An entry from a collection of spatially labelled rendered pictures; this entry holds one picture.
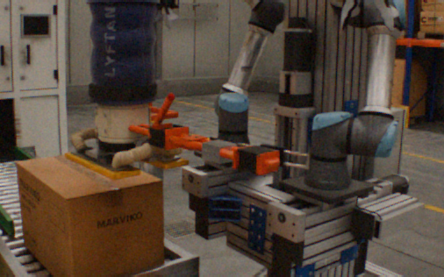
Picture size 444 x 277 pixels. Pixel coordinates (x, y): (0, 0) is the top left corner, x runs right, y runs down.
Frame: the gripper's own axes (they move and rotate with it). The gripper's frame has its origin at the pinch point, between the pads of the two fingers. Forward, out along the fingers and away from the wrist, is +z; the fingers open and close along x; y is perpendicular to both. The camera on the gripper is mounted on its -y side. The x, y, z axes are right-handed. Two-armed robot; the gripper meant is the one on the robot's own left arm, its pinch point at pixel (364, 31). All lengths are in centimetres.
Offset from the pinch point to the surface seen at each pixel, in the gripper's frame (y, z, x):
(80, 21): 284, -31, 956
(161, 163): -23, 43, 58
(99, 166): -41, 43, 64
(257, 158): -26.0, 29.9, 8.5
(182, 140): -28, 31, 37
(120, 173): -39, 43, 54
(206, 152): -27, 32, 27
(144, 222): -17, 73, 82
